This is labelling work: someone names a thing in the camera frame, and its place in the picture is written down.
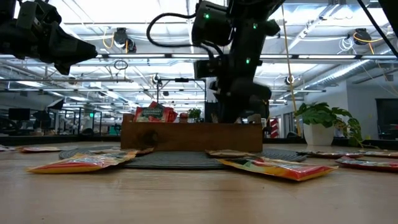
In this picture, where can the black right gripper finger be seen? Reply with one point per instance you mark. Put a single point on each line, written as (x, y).
(230, 113)
(248, 110)

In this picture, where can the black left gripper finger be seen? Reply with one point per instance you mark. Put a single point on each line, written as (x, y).
(71, 49)

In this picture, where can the wooden three-compartment tea box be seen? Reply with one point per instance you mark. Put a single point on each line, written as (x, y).
(192, 137)

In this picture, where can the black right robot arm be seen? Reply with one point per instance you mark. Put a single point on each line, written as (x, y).
(248, 31)

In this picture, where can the small flat tea packet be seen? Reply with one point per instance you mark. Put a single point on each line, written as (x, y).
(38, 149)
(5, 148)

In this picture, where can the black cabinet box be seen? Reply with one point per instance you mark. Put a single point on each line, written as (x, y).
(210, 112)

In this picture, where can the small green background plant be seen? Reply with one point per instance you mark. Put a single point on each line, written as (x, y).
(195, 114)

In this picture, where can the person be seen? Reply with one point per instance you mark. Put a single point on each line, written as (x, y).
(184, 117)

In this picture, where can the grey round woven placemat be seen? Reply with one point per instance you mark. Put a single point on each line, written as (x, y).
(174, 161)

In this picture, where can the black desk monitor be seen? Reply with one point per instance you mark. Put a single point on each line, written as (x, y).
(19, 114)

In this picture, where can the green plant in white pot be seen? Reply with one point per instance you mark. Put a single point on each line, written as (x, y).
(320, 135)

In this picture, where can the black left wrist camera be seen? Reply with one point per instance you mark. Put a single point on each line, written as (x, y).
(37, 14)

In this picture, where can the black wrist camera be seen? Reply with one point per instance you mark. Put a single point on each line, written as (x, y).
(211, 25)
(37, 14)

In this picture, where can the red white striped post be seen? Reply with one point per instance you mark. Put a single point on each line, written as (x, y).
(275, 127)

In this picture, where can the black background rig frame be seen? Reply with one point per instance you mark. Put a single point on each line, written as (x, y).
(182, 80)

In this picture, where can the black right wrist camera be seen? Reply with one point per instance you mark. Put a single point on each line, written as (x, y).
(211, 25)

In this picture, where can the black table edge frame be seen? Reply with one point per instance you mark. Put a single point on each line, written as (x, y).
(46, 140)

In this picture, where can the silver ventilation duct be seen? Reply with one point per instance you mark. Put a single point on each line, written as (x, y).
(342, 73)

